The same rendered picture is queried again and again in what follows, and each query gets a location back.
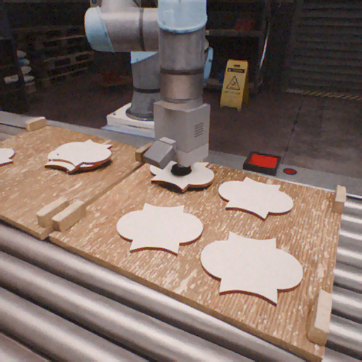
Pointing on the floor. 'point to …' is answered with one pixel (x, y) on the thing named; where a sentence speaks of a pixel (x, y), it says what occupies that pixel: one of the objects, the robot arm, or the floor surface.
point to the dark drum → (10, 80)
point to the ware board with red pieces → (112, 80)
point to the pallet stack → (53, 52)
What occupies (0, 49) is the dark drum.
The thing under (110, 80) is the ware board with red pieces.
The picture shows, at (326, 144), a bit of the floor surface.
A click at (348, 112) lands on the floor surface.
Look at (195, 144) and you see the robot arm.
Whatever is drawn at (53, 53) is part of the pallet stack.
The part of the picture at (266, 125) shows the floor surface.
